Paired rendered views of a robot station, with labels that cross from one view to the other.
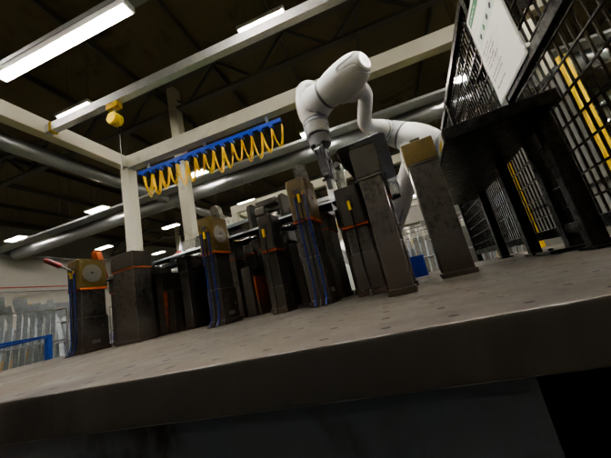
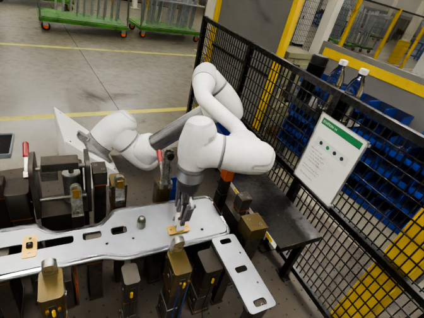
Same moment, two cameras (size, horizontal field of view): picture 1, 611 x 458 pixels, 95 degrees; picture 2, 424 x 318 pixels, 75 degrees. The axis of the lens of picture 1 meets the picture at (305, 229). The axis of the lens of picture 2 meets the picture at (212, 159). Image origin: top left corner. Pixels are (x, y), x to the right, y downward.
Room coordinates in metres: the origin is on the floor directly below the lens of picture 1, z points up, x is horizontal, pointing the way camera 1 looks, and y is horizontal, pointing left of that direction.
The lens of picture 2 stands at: (0.42, 0.41, 1.80)
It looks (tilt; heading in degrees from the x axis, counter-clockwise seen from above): 33 degrees down; 307
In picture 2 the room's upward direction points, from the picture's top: 14 degrees clockwise
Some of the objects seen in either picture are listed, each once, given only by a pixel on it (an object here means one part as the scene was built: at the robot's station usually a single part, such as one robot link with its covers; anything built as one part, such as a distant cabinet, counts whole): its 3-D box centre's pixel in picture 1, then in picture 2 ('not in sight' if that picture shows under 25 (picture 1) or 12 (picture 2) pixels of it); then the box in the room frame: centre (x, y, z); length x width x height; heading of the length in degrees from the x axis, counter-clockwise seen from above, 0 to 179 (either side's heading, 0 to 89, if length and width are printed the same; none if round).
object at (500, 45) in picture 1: (495, 34); (327, 160); (0.65, -0.62, 1.30); 0.23 x 0.02 x 0.31; 160
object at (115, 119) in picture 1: (115, 136); not in sight; (2.73, 1.83, 2.85); 0.16 x 0.10 x 0.85; 77
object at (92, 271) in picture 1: (85, 305); not in sight; (1.11, 0.93, 0.88); 0.14 x 0.09 x 0.36; 160
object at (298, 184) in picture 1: (310, 241); (173, 295); (0.75, -0.01, 0.87); 0.12 x 0.07 x 0.35; 160
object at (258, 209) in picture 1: (279, 251); (65, 207); (1.26, 0.14, 0.94); 0.18 x 0.13 x 0.49; 70
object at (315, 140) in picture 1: (322, 148); (187, 188); (0.89, -0.12, 1.20); 0.08 x 0.07 x 0.09; 160
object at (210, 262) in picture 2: (361, 240); (204, 286); (0.72, -0.13, 0.84); 0.12 x 0.07 x 0.28; 160
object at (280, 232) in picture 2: (466, 176); (243, 173); (0.98, -0.61, 1.01); 0.90 x 0.22 x 0.03; 160
